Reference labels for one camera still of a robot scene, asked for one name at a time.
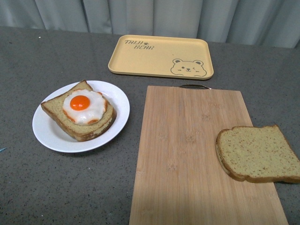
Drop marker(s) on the plastic fried egg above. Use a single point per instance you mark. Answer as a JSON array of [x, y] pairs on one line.
[[85, 107]]

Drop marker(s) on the yellow bear tray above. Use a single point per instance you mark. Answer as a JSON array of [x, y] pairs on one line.
[[184, 58]]

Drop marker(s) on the white round plate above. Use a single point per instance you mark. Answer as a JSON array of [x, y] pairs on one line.
[[52, 136]]

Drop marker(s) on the bread slice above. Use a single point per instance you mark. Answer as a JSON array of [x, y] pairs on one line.
[[53, 108], [257, 155]]

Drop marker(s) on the bamboo cutting board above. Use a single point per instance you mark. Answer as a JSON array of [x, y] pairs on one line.
[[179, 180]]

